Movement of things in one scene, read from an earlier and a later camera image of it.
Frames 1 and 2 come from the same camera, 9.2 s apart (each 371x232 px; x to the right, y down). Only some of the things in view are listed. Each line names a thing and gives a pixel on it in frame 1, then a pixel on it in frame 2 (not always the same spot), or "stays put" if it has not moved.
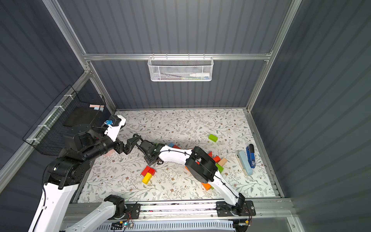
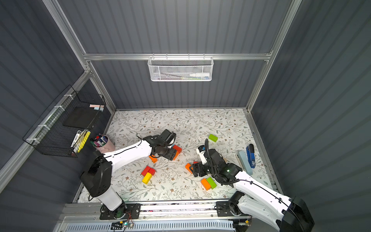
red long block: [145, 170] stays put
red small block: [152, 171] stays put
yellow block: [147, 178] stays put
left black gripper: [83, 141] -> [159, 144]
